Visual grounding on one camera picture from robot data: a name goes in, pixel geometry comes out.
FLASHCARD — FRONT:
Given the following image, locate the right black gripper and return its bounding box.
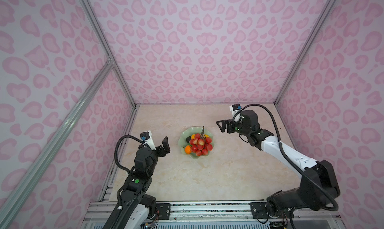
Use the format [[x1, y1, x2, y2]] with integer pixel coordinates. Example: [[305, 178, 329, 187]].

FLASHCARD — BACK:
[[216, 117, 251, 137]]

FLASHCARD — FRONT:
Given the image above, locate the small orange fake fruit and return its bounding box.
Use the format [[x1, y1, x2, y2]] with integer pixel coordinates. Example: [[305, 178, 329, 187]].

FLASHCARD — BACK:
[[185, 145, 192, 155]]

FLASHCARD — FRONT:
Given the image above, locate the red fake grape bunch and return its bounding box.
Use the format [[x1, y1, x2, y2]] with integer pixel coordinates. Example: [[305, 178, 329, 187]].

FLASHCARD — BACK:
[[184, 127, 214, 158]]

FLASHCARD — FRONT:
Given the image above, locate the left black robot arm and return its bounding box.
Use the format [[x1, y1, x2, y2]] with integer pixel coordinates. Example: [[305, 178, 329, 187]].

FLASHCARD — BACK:
[[104, 131, 171, 229]]

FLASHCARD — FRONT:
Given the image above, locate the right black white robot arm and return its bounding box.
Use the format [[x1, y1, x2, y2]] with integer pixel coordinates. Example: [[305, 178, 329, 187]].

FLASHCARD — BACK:
[[216, 104, 341, 218]]

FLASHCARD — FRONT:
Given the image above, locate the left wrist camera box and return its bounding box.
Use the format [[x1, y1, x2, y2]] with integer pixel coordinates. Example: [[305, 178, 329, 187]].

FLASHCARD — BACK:
[[140, 131, 156, 151]]

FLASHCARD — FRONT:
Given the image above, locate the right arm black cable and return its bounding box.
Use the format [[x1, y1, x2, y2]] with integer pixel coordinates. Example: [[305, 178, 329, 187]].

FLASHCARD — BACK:
[[232, 103, 340, 212]]

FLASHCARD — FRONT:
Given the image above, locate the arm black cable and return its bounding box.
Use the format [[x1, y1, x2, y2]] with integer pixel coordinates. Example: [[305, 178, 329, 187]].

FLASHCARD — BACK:
[[113, 134, 145, 174], [232, 103, 340, 212]]

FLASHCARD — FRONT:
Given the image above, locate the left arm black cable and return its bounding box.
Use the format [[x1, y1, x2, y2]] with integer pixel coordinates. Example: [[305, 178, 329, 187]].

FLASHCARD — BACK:
[[113, 134, 145, 174]]

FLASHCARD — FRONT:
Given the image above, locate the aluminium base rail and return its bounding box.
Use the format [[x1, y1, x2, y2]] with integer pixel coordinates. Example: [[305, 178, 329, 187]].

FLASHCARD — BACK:
[[80, 198, 346, 229]]

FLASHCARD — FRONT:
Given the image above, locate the left corner aluminium post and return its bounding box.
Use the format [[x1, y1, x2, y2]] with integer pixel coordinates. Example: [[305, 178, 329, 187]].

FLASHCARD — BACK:
[[79, 0, 137, 109]]

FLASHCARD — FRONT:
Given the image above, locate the corner aluminium post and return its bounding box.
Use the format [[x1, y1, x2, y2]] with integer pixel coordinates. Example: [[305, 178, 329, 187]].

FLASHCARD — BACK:
[[79, 0, 137, 109], [274, 0, 339, 107]]

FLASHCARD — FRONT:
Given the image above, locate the left diagonal aluminium frame bar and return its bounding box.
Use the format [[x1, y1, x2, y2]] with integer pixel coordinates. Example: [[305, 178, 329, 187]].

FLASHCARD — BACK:
[[1, 61, 114, 229]]

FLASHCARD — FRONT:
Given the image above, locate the right corner aluminium post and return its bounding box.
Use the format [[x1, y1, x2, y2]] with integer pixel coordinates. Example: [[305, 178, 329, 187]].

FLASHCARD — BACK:
[[274, 0, 339, 107]]

